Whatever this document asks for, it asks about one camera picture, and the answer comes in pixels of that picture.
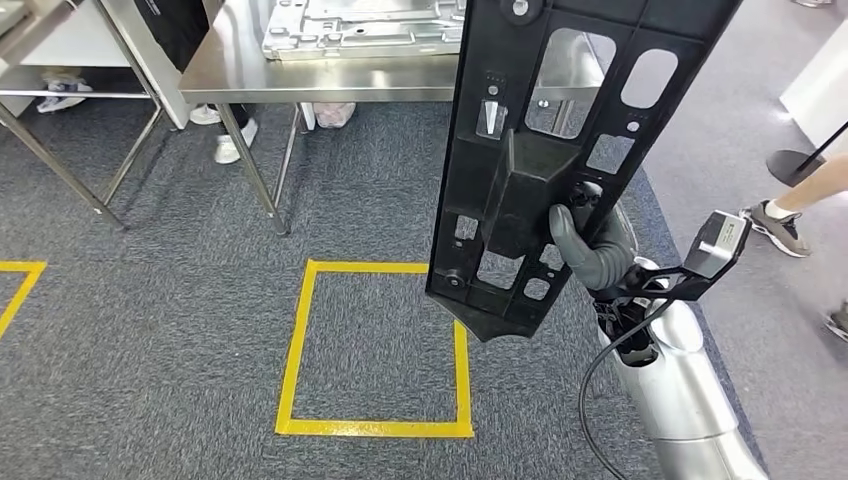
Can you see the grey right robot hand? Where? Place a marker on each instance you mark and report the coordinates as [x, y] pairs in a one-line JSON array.
[[573, 252]]

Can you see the black plastic panel part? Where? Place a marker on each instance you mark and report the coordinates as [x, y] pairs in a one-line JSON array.
[[477, 172]]

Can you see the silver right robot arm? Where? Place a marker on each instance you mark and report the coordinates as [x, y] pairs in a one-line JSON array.
[[676, 397]]

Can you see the stainless steel workbench table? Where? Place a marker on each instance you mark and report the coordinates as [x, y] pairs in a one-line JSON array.
[[318, 79]]

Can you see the black round base stand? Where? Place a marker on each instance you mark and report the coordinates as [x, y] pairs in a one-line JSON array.
[[795, 169]]

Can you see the yellow floor tape square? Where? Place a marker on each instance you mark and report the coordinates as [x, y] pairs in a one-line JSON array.
[[371, 428], [20, 266]]

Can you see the pale pink bag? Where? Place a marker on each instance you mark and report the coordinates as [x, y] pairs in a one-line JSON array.
[[334, 114]]

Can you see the white cabinet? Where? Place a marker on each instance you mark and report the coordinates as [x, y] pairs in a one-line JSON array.
[[821, 86]]

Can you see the stamped silver metal plate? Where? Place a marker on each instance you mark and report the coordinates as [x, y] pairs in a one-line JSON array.
[[364, 30]]

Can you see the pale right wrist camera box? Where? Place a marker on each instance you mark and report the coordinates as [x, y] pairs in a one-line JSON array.
[[719, 242]]

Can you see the steel frame side table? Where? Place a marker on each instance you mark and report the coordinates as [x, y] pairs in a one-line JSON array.
[[73, 93]]

